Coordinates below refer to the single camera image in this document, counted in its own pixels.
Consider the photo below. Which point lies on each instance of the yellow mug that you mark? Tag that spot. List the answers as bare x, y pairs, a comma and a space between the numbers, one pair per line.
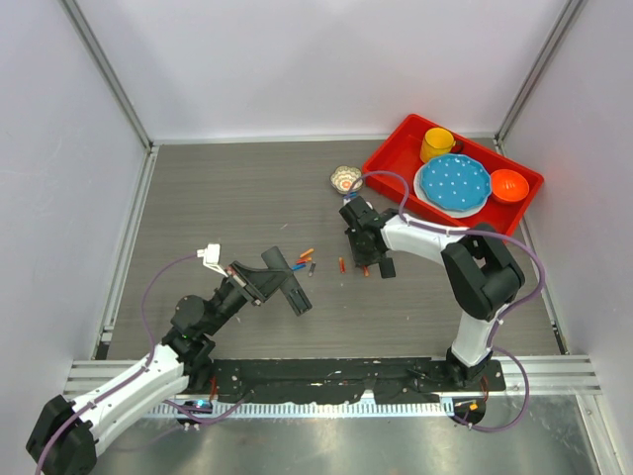
438, 141

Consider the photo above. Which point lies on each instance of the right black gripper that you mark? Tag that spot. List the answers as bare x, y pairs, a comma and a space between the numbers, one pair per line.
360, 259

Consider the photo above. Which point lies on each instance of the black remote control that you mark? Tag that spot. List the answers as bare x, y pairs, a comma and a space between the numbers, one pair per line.
291, 288

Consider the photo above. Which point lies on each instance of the blue dotted plate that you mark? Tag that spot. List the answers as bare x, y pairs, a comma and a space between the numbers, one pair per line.
456, 182

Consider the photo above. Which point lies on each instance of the small patterned bowl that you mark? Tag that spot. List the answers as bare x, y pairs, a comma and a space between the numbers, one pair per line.
346, 179

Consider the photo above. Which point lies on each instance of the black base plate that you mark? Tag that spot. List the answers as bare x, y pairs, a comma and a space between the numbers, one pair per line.
336, 381

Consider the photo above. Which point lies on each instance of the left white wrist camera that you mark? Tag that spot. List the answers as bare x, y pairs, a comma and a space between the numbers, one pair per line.
210, 257

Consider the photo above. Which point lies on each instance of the orange bowl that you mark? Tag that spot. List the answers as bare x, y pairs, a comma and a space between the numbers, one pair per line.
508, 186

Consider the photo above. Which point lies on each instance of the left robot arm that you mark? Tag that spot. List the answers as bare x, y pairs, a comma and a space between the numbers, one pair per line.
70, 434

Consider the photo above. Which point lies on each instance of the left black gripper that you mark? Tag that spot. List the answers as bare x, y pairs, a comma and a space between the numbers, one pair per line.
255, 284

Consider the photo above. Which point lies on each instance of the black battery cover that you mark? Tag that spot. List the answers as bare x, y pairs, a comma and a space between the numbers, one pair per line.
387, 268

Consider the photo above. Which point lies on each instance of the white cable duct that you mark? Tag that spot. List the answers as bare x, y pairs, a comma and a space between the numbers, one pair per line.
365, 408

